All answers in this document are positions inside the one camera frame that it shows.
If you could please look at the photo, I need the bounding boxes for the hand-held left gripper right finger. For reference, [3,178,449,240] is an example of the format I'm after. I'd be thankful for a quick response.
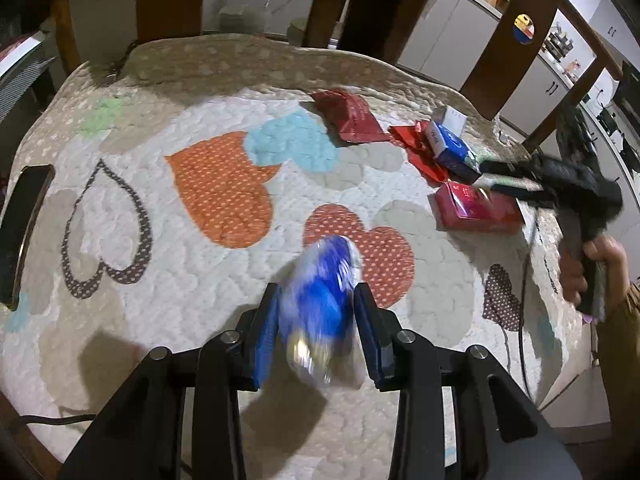
[353,282,583,480]

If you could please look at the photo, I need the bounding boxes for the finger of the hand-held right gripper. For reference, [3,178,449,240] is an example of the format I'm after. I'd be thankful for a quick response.
[487,180,559,207]
[479,159,547,183]

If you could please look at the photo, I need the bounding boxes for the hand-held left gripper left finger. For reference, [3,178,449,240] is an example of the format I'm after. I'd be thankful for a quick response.
[57,282,282,480]

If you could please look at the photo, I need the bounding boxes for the red box with barcode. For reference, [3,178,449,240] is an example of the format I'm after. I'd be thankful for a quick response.
[434,181,525,235]

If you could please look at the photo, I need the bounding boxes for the blue snack packet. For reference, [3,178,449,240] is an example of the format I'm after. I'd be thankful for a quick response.
[277,235,366,391]

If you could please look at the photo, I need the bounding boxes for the blue tissue pack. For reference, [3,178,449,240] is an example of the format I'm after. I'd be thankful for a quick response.
[422,120,496,187]

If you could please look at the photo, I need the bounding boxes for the white medicine box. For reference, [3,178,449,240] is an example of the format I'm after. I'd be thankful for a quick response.
[432,106,468,136]

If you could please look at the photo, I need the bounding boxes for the red foil wrapper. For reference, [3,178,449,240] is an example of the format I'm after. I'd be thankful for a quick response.
[389,122,451,183]

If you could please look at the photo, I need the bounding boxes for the person's right forearm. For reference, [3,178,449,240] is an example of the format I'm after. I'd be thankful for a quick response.
[602,280,640,441]

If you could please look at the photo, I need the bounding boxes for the person's right hand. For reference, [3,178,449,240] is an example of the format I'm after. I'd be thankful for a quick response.
[559,234,632,312]

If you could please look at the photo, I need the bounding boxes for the quilted heart-print blanket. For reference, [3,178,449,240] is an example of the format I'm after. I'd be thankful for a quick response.
[0,34,586,480]

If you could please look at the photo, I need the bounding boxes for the spice rack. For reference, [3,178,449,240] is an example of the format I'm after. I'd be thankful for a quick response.
[545,25,577,62]

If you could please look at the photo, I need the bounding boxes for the grey kitchen cabinets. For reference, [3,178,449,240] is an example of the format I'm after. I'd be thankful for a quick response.
[400,0,621,141]

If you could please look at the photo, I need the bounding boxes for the dark red packet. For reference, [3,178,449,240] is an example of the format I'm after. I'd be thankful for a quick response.
[311,89,393,145]

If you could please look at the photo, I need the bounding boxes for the black smartphone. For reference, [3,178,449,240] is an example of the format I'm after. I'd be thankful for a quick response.
[0,164,56,307]

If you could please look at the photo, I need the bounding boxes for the grey ribbed appliance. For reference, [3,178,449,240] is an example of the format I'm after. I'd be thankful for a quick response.
[0,30,57,122]

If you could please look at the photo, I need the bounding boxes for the black cable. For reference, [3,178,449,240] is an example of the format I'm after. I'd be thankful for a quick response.
[514,210,537,387]
[19,411,102,429]

